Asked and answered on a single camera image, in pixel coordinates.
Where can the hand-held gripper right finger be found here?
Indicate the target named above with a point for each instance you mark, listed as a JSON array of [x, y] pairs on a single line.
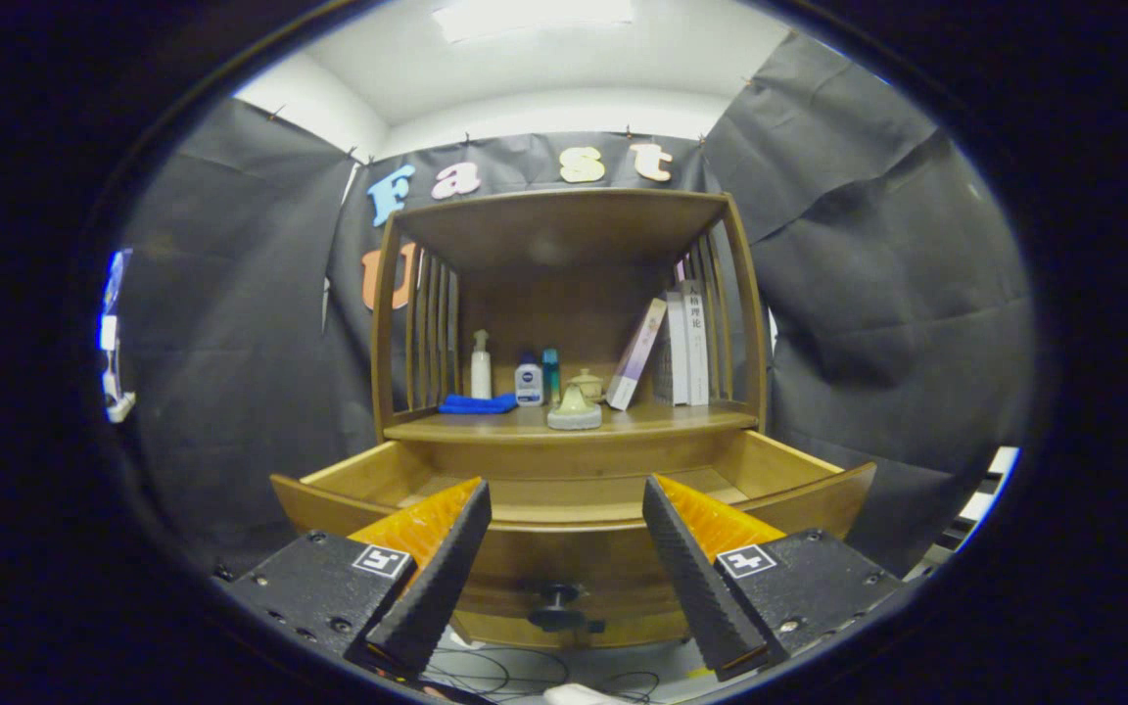
[[696, 587]]

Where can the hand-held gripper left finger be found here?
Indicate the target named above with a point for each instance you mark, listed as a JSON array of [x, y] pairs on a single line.
[[442, 587]]

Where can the wooden countertop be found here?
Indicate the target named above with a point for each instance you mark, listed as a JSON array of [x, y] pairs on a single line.
[[662, 419]]

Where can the wooden cabinet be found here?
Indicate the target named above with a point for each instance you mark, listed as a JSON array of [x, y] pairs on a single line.
[[564, 225]]

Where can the white object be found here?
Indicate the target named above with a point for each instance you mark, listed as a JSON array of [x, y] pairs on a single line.
[[579, 696]]

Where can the blue folded cloth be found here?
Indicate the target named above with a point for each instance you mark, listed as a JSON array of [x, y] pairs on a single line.
[[476, 403]]

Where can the white pump bottle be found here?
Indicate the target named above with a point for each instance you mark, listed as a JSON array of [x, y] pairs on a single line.
[[481, 377]]

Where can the white blue-capped lotion bottle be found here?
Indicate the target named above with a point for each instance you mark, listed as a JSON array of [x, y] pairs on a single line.
[[529, 387]]

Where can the plain white book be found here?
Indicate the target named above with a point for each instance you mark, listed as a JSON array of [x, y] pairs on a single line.
[[678, 362]]

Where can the beige lidded teacup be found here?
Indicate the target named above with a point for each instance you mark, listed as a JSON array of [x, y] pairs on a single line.
[[590, 384]]

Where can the teal bottle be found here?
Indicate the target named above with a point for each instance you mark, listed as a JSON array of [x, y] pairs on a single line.
[[550, 377]]

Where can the purple white book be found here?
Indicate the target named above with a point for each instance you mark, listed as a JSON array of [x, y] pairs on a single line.
[[634, 357]]

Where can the white book black lettering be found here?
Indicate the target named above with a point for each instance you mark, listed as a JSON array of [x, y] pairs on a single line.
[[696, 343]]

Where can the white wall-mounted device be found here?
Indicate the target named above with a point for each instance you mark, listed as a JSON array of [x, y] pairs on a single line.
[[118, 403]]

